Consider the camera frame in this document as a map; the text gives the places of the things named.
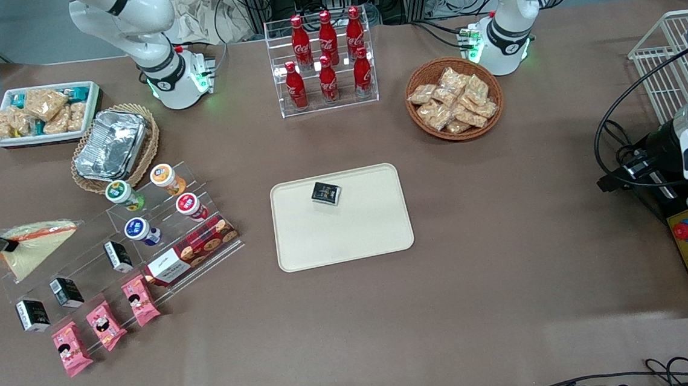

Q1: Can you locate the small black snack box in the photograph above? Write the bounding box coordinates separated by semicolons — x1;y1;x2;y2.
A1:
103;239;135;274
48;275;85;310
15;298;51;333
310;180;344;208

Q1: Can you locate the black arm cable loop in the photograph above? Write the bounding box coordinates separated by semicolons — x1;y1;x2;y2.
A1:
588;48;688;193

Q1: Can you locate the white crumpled cloth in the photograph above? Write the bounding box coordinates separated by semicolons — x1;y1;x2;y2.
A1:
158;0;262;49

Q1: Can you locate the round brown wicker basket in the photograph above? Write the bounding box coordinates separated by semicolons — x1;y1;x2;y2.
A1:
403;54;507;146

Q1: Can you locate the blue lid drink cup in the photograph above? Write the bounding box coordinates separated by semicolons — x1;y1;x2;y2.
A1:
124;216;163;249

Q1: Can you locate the pink snack packet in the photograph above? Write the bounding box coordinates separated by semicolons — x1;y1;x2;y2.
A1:
120;274;162;328
85;298;129;354
50;320;95;380

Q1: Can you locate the clear acrylic bottle rack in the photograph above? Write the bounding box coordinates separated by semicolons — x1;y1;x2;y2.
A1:
263;6;381;120

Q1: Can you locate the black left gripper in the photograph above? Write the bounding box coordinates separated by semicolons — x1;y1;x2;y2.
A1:
593;121;686;195

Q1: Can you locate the clear acrylic stepped shelf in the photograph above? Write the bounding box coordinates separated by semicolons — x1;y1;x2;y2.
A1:
0;158;252;365

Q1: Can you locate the white rectangular dish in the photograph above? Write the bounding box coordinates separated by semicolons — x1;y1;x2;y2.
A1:
0;80;104;149

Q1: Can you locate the looped black floor cable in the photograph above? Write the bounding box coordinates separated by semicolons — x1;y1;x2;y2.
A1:
645;355;688;386

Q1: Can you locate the dark equipment rack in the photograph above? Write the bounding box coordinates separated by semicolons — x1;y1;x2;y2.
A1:
237;0;436;35

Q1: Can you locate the cream plastic tray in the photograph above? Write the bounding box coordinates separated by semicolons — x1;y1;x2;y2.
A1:
268;161;417;274

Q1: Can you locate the orange lid drink cup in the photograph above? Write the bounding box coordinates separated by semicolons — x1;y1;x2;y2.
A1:
149;162;188;199

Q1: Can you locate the red lid drink cup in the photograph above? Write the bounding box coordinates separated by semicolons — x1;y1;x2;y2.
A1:
175;191;210;224

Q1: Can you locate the silver foil container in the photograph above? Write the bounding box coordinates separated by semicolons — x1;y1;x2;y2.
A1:
71;107;152;184

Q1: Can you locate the white wire basket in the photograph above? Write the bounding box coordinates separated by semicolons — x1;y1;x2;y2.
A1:
625;9;688;128

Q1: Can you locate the oval light wicker basket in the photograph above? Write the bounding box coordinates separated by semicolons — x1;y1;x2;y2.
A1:
66;101;164;197

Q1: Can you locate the red cola bottle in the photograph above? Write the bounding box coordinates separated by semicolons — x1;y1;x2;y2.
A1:
317;54;341;105
317;9;341;67
344;5;367;61
289;14;314;71
352;47;375;99
284;59;310;112

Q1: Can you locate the green lid drink cup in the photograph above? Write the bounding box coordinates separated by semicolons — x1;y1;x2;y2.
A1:
104;178;147;214

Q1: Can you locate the black power cable with plug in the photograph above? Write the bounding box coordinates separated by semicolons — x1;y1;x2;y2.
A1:
604;118;642;166

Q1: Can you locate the triangular sandwich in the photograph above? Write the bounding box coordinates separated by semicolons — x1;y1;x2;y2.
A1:
0;218;82;285

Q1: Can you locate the red plaid cookie box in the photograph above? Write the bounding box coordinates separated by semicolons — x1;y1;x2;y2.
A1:
140;211;243;290

